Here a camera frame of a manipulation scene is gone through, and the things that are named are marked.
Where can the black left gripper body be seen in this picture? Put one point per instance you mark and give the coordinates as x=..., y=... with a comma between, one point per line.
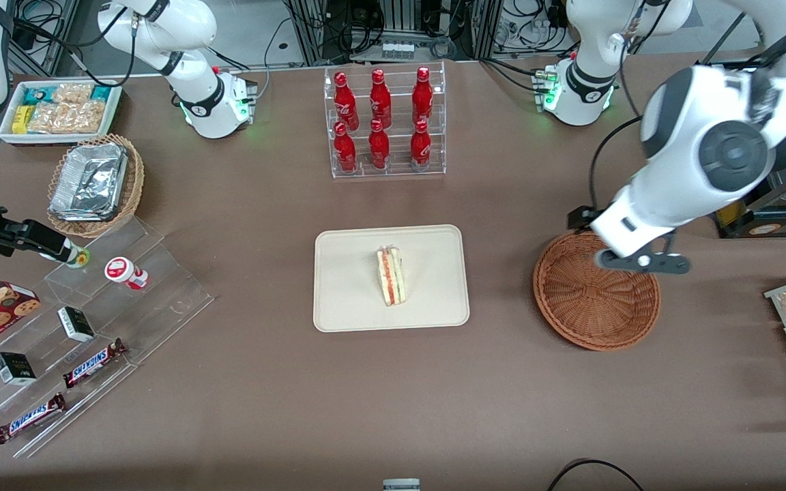
x=578, y=217

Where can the triangle sandwich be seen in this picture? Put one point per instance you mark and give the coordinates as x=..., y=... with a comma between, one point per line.
x=391, y=276

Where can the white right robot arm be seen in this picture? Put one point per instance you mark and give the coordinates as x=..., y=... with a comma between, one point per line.
x=209, y=102

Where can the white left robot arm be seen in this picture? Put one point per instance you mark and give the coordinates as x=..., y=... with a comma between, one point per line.
x=693, y=157

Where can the round brown wicker basket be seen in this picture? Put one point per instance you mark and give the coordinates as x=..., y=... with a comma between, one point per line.
x=591, y=307

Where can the white rectangular snack tray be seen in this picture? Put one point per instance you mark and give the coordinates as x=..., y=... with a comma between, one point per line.
x=7, y=133

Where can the oval tan wicker basket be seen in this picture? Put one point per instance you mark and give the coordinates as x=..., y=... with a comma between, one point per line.
x=135, y=184

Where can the beige rectangular tray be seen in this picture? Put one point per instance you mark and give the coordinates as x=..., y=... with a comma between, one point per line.
x=345, y=286

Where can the small green capped bottle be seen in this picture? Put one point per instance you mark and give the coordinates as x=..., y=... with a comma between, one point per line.
x=80, y=258

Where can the silver foil containers stack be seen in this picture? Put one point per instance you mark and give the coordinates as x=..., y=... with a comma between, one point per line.
x=89, y=181

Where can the red white yogurt bottle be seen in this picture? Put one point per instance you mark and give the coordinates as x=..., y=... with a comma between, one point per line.
x=123, y=271

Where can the small black box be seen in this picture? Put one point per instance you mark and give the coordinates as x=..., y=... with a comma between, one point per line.
x=14, y=368
x=76, y=324

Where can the yellow snack packet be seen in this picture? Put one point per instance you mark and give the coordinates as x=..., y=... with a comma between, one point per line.
x=21, y=119

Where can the clear cracker packet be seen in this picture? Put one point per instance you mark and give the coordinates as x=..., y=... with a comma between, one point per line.
x=65, y=117
x=74, y=92

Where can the clear acrylic step shelf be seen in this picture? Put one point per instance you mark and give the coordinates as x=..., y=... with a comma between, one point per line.
x=161, y=300

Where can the Snickers chocolate bar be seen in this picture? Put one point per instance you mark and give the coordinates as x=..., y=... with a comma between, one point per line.
x=30, y=418
x=93, y=363

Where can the teal snack packet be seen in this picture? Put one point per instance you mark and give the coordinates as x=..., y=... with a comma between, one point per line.
x=101, y=93
x=35, y=95

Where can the red cola bottle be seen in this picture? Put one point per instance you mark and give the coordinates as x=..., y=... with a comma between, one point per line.
x=379, y=146
x=345, y=150
x=344, y=99
x=422, y=95
x=421, y=144
x=379, y=99

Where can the clear acrylic bottle rack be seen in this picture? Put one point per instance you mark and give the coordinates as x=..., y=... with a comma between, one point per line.
x=400, y=170

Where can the white power strip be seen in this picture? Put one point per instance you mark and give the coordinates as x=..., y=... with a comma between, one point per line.
x=397, y=50

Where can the metal equipment rack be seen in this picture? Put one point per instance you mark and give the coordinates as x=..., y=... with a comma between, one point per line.
x=311, y=27

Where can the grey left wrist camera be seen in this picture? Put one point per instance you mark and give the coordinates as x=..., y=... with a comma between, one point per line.
x=642, y=261

